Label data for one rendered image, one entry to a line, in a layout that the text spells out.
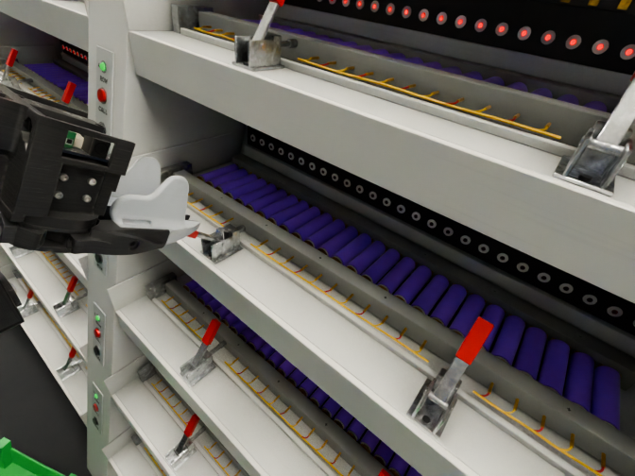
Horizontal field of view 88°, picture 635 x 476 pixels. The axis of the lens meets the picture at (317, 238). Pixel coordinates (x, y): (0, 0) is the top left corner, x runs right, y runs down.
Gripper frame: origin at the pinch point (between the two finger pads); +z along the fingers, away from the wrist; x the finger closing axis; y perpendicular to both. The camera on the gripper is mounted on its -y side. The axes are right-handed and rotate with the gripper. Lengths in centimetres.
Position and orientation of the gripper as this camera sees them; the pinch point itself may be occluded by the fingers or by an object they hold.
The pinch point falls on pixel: (179, 226)
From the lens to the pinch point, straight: 34.6
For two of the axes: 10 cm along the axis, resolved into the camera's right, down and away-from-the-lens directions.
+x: -7.7, -4.6, 4.4
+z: 4.8, 0.4, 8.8
